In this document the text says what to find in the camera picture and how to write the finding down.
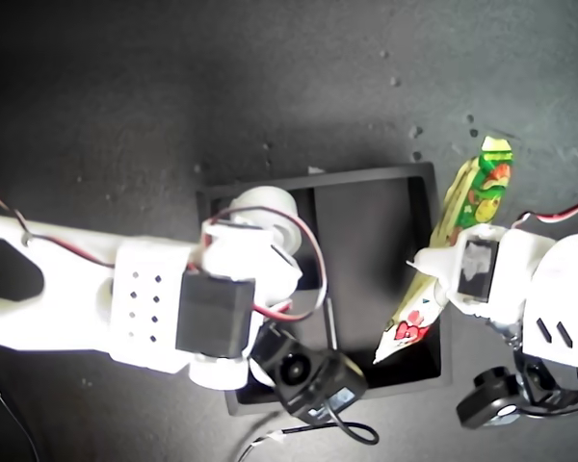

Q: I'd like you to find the snack bar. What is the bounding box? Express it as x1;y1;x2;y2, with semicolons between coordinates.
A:
372;136;515;366

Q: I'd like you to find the red black white arm wire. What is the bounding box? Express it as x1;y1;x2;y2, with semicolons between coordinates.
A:
512;193;578;225
0;192;117;269

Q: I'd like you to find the white tape roll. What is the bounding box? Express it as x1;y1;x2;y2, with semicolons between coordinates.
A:
227;186;303;254

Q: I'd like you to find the black tray with wells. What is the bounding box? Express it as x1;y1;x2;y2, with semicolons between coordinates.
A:
195;161;453;419

